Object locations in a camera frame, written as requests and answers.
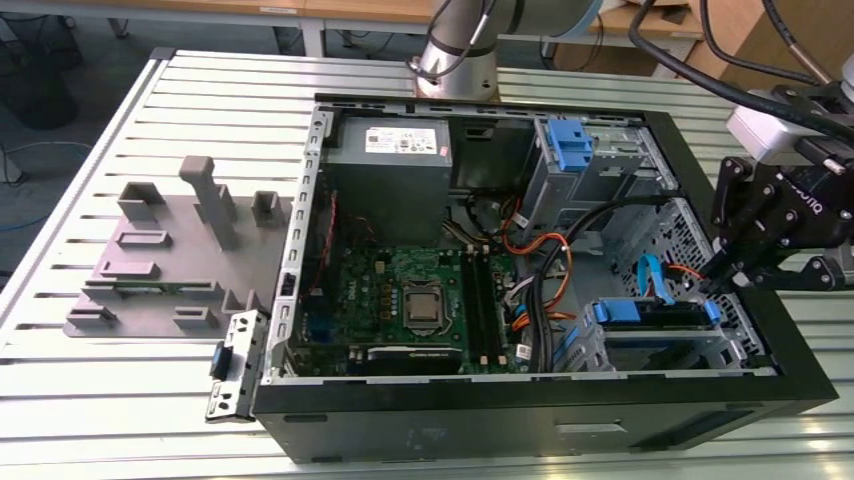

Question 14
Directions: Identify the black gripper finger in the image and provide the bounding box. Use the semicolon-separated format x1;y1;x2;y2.
700;156;800;296
724;254;837;296

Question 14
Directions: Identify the blue wire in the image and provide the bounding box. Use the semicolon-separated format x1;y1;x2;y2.
636;253;677;307

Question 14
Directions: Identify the hard disk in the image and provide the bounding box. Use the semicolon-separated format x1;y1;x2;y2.
592;297;721;331

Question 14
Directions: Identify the metal disk bay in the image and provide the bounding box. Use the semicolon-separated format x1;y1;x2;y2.
578;298;769;374

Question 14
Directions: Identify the metal drive cage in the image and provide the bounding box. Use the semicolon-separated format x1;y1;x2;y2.
522;117;680;236

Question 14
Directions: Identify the blue drive latch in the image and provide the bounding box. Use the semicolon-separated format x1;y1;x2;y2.
545;119;596;172

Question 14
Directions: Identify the wooden desk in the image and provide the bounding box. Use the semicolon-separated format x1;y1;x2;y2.
540;0;709;80
66;0;435;59

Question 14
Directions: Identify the wooden cabinet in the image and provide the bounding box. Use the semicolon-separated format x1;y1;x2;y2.
677;0;854;101

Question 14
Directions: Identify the black RAM slot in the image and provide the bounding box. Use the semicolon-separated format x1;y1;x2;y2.
481;247;509;366
463;247;493;366

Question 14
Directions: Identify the silver CPU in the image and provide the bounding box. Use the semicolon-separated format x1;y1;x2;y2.
406;293;442;324

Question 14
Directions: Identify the grey power supply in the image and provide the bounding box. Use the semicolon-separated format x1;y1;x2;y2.
319;117;455;246

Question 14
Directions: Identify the CPU socket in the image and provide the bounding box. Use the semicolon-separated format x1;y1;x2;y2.
398;280;449;337

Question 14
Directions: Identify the black PC case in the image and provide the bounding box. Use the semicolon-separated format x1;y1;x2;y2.
253;92;841;464

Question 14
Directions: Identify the green motherboard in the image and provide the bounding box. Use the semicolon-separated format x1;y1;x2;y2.
297;244;536;376

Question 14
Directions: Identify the black graphics card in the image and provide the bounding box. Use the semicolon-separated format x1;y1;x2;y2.
365;344;463;376

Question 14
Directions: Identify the grey parts rack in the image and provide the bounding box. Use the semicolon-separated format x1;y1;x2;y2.
63;154;295;339

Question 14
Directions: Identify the black bin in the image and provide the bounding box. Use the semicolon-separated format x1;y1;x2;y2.
0;49;79;131

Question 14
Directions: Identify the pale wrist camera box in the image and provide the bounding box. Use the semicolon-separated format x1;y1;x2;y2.
725;106;824;165

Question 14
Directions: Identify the thick black hose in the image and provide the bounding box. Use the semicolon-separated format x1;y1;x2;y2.
626;0;854;151

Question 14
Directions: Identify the black wrist bracket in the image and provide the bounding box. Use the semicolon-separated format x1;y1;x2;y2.
770;83;854;171

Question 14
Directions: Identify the orange wire bundle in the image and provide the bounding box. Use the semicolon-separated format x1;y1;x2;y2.
500;232;577;346

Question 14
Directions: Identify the black hose silver ferrule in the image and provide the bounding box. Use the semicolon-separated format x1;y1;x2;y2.
764;0;840;86

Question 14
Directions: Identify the black cable bundle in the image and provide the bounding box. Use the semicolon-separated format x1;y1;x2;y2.
530;194;673;375

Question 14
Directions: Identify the red twisted wire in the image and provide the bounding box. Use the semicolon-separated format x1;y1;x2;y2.
322;192;341;269

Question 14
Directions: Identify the metal expansion slot bracket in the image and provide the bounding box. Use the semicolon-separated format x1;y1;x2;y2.
203;308;261;421

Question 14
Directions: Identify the white cable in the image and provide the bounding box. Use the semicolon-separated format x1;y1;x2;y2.
0;141;94;187

